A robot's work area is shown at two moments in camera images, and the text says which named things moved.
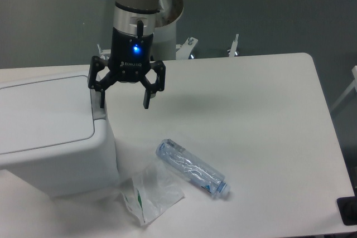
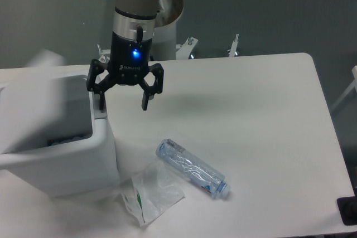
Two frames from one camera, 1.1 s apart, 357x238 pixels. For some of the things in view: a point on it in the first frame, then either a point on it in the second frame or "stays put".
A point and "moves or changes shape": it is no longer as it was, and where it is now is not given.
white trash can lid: (45, 113) moves or changes shape
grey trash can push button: (97, 111) stays put
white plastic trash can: (54, 134) stays put
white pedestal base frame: (183, 52) stays put
